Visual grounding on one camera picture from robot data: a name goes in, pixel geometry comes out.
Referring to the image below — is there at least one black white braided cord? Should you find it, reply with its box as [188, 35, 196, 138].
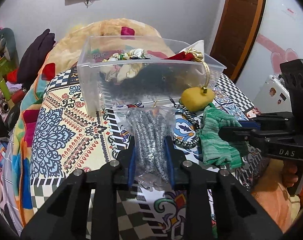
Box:
[169, 98, 201, 148]

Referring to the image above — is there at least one silver rope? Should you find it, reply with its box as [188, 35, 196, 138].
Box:
[116, 104, 179, 189]

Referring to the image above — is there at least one grey green plush toy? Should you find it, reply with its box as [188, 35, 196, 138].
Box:
[0, 28, 19, 67]

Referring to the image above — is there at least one red velvet pouch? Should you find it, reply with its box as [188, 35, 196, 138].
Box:
[166, 48, 211, 94]

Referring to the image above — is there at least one green knitted cloth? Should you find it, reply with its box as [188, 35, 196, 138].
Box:
[199, 103, 248, 169]

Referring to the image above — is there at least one yellow sponge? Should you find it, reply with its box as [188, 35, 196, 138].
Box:
[180, 87, 215, 112]

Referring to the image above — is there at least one patterned patchwork bedsheet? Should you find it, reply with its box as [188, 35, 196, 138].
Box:
[28, 65, 270, 240]

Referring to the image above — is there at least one white suitcase with stickers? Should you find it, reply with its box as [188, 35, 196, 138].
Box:
[254, 75, 292, 113]

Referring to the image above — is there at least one brown wooden door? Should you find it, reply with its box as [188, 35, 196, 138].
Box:
[210, 0, 266, 82]

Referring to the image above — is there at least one black chain strap bag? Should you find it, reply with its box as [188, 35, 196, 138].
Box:
[99, 63, 206, 102]

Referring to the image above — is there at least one clear plastic storage box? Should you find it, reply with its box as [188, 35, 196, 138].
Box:
[77, 36, 226, 116]

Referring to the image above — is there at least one white cloth pouch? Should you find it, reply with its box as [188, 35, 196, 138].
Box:
[181, 40, 205, 55]

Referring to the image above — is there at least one floral silk scrunchie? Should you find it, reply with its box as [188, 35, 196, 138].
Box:
[100, 48, 148, 84]

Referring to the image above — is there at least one dark purple garment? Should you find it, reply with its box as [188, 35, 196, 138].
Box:
[17, 29, 55, 90]

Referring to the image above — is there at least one person's right hand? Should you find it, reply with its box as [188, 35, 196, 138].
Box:
[282, 160, 299, 188]

